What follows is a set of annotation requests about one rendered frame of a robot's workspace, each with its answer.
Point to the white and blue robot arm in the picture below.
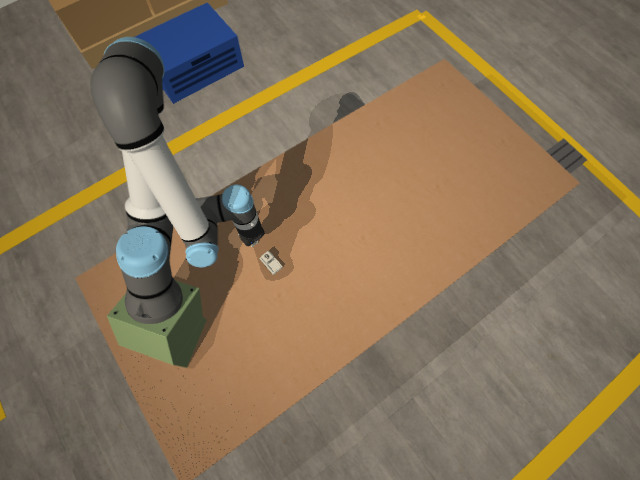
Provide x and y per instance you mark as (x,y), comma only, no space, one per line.
(123,88)

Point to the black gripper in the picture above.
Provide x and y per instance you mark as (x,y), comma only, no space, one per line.
(251,232)

